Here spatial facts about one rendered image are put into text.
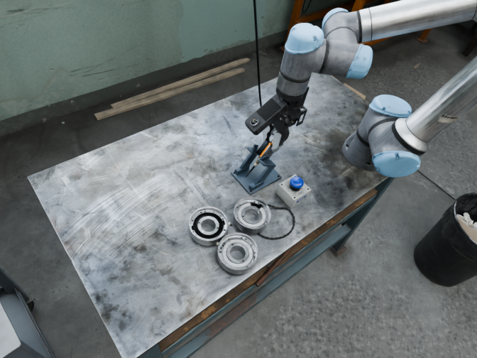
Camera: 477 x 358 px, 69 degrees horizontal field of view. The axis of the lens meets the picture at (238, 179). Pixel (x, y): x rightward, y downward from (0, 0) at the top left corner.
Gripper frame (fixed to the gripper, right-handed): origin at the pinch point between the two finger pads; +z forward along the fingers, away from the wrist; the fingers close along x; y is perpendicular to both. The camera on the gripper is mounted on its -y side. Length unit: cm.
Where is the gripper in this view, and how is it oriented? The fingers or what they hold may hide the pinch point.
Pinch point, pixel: (269, 146)
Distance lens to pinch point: 102.0
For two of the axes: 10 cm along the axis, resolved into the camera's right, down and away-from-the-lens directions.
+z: -1.2, 6.2, 7.8
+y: 8.0, -4.1, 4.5
